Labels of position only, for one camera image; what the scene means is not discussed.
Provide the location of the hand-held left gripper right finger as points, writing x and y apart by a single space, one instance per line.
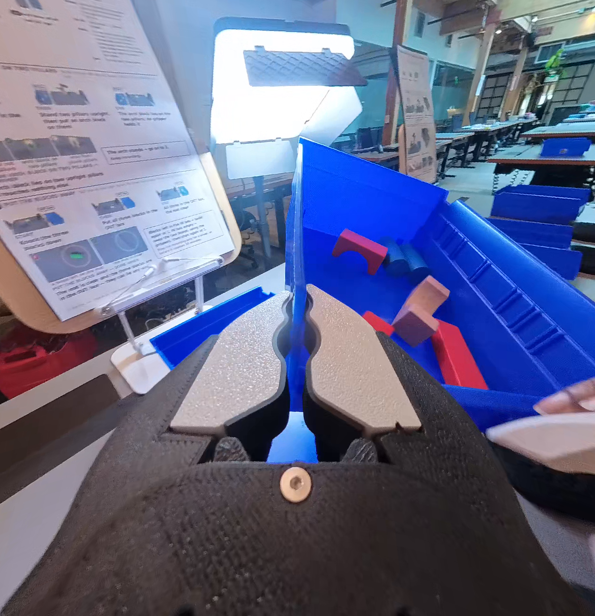
360 380

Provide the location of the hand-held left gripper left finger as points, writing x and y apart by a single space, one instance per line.
230 375

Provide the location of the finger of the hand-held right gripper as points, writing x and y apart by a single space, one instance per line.
557 442

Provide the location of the red wooden plank block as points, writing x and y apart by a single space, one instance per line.
378 323
456 356

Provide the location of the natural wood arch block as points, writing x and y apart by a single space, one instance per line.
417 322

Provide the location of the blue wooden cylinder block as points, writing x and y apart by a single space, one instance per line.
393 257
415 264

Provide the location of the red wooden arch block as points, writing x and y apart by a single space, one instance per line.
360 245

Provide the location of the black mesh wrist rest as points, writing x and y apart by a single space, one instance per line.
542 491

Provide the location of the white document stand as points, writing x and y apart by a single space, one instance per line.
225 216

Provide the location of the red bag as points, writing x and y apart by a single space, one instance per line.
37 365

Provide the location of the white studio light panel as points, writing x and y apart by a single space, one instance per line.
259 110

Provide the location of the printed instruction sheet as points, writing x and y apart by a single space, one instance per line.
85 144

